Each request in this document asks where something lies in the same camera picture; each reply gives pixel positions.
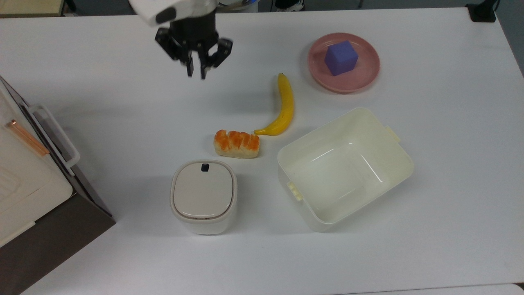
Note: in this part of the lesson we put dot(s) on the white lidded bin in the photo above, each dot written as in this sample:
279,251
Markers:
203,196

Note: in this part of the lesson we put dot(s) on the pink plate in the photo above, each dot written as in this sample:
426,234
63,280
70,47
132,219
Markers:
360,76

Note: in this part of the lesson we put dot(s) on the black white shoe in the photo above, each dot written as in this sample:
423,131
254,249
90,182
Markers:
290,4

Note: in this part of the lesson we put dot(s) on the purple cube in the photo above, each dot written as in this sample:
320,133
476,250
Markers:
341,57

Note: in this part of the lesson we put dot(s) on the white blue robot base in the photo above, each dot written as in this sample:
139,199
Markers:
241,5

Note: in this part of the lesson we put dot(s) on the orange glazed bread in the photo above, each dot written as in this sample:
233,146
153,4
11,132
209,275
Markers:
236,144

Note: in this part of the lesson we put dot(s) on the light wooden table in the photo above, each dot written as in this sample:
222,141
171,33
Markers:
28,7

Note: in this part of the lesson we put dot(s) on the cream plastic container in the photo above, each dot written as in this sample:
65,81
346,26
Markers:
348,168

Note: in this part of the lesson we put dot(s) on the yellow banana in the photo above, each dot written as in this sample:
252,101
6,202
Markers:
285,106

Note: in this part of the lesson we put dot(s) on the brown wooden drawer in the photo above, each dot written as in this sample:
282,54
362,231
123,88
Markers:
88,188

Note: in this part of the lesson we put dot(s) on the dark brown cabinet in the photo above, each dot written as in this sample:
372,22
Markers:
45,246

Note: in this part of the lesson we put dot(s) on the black table clamp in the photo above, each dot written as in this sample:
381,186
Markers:
483,11

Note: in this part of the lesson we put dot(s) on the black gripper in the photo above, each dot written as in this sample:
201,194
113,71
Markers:
192,39

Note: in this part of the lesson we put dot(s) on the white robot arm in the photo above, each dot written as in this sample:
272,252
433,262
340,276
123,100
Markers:
180,7

